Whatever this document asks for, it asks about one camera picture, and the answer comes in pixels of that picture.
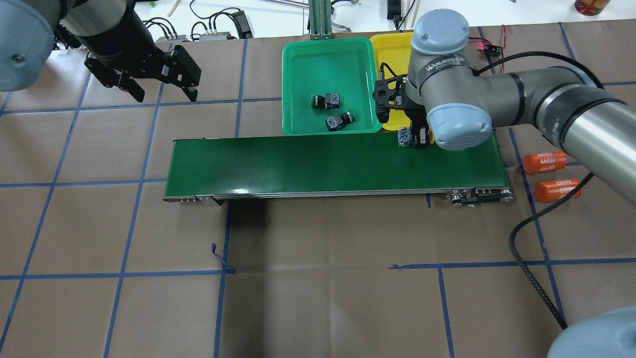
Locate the yellow push button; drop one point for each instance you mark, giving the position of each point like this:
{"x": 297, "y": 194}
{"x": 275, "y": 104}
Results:
{"x": 410, "y": 136}

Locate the black power adapter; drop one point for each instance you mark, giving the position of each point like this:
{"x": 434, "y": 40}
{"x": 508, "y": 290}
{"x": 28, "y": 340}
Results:
{"x": 244, "y": 27}

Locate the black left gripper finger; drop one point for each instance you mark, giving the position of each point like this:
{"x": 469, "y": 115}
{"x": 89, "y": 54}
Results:
{"x": 189, "y": 86}
{"x": 127, "y": 82}

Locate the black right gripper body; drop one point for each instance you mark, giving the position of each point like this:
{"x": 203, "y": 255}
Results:
{"x": 422, "y": 135}

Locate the green plastic tray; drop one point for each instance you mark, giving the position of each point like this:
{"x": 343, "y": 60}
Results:
{"x": 345, "y": 66}

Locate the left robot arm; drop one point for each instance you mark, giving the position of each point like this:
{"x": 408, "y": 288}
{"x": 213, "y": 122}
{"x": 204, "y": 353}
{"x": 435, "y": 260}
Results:
{"x": 120, "y": 46}

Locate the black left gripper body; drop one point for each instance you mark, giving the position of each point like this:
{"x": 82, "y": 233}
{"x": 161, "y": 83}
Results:
{"x": 120, "y": 39}

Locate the aluminium frame post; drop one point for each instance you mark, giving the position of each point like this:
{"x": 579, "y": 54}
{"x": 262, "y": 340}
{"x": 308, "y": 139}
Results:
{"x": 320, "y": 19}

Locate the yellow plastic tray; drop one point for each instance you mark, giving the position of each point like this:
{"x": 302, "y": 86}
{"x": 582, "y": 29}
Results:
{"x": 391, "y": 53}

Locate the green push button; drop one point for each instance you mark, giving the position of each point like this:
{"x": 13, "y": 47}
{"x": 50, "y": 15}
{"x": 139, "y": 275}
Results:
{"x": 337, "y": 122}
{"x": 329, "y": 101}

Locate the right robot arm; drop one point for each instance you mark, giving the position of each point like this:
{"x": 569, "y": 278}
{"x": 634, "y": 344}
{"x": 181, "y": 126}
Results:
{"x": 456, "y": 106}

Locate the orange cylinder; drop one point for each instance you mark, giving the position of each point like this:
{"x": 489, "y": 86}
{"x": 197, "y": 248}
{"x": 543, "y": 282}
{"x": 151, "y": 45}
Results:
{"x": 554, "y": 190}
{"x": 544, "y": 162}

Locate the green conveyor belt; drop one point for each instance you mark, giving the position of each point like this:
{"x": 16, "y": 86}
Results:
{"x": 332, "y": 165}

